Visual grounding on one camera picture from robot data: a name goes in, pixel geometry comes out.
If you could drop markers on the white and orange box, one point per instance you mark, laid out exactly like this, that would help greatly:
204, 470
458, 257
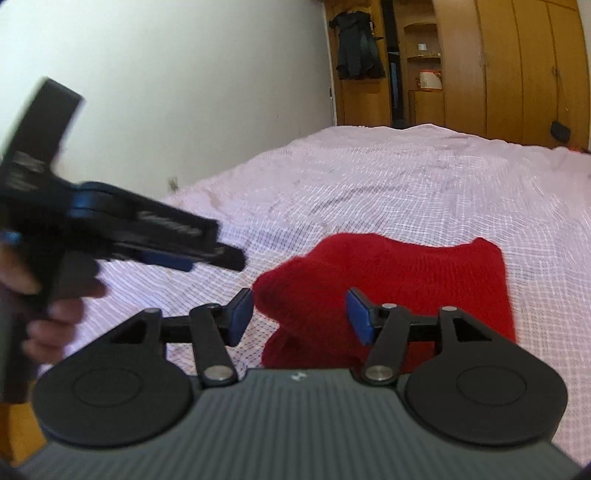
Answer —
430, 79

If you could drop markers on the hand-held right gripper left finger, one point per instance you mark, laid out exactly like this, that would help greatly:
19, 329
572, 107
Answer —
242, 316

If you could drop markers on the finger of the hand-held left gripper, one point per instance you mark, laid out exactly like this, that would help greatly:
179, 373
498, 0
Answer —
171, 261
228, 257

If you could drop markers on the pink checked bed blanket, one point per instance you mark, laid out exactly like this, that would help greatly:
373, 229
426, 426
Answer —
415, 184

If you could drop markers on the person's left hand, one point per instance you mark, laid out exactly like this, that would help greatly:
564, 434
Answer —
69, 314

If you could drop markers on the dark hanging jacket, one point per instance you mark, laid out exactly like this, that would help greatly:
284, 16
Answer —
358, 46

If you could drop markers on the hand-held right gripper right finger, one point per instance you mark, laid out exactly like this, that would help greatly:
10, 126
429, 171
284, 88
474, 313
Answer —
358, 318

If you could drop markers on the black pouch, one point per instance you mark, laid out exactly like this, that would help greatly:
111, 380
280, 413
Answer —
561, 131

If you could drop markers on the wooden wardrobe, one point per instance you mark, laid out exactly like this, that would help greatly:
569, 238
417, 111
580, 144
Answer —
498, 69

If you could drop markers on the red knit sweater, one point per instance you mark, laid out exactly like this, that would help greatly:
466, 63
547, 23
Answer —
392, 281

